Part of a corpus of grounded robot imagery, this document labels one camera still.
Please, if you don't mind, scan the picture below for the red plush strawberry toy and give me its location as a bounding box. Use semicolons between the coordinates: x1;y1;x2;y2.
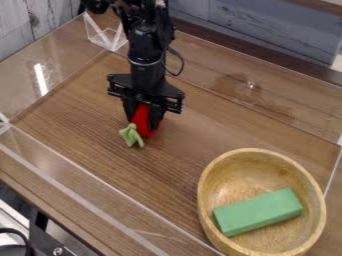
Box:
119;104;156;148

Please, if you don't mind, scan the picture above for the wooden bowl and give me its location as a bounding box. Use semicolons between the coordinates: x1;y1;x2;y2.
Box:
196;148;326;256

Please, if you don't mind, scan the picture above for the clear acrylic corner bracket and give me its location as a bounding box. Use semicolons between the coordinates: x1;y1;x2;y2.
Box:
83;13;128;52

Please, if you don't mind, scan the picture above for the green rectangular block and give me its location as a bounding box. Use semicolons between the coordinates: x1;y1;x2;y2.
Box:
213;188;303;237

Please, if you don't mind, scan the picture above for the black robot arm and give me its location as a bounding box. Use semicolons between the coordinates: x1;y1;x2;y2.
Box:
80;0;186;137

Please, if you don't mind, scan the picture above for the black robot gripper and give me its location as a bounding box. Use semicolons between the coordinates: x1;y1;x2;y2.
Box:
107;58;184;130

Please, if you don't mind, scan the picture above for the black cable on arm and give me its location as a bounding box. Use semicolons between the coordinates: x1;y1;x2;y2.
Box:
163;46;186;77

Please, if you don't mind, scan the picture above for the black metal table frame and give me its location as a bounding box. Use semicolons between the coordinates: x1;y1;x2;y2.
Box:
29;209;84;256

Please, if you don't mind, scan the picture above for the black cable lower left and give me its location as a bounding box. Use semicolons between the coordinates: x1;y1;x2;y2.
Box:
0;227;38;256

